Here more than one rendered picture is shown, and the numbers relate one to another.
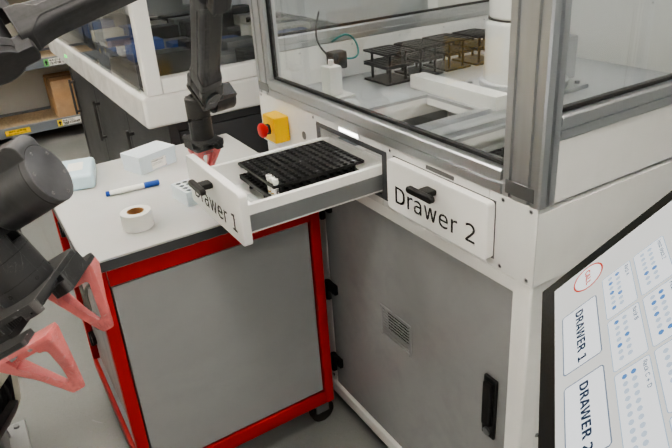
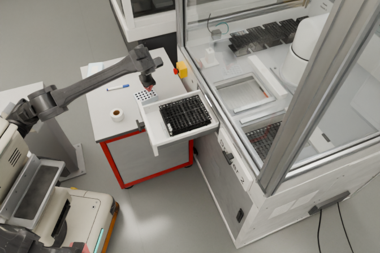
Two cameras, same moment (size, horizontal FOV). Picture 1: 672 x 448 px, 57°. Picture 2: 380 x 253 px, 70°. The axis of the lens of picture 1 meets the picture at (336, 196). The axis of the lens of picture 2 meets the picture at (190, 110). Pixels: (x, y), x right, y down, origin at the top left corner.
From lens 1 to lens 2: 0.74 m
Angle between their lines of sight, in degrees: 28
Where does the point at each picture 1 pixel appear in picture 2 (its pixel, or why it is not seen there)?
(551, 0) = (288, 156)
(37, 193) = not seen: outside the picture
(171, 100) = (139, 30)
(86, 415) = not seen: hidden behind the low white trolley
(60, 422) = (93, 146)
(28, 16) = (61, 98)
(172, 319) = (130, 149)
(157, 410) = (124, 171)
